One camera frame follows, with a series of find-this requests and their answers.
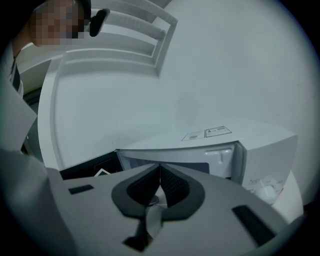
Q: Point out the black head camera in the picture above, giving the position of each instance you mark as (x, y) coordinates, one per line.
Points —
(98, 22)

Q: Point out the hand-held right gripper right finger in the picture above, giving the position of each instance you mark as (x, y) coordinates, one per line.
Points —
(212, 225)

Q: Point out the person's head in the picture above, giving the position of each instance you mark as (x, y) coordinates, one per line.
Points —
(55, 25)

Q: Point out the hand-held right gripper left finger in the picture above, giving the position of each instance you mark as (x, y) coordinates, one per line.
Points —
(95, 220)

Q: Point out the person's white shirt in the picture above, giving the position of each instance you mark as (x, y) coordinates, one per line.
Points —
(12, 120)

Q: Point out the white microwave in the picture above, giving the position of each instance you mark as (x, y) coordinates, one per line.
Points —
(262, 150)

